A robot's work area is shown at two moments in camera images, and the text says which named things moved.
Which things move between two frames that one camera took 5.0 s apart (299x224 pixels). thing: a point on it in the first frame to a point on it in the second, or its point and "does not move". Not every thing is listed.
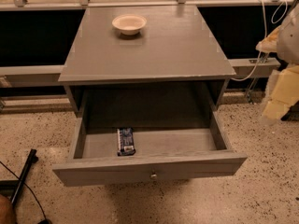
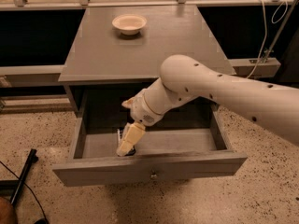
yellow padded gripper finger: [282, 94] to [133, 133]
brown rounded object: [7, 211] does not move
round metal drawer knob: [154, 176] does not move
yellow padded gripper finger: [270, 43] to [128, 104]
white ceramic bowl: [129, 24] does not move
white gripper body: [289, 46] to [142, 111]
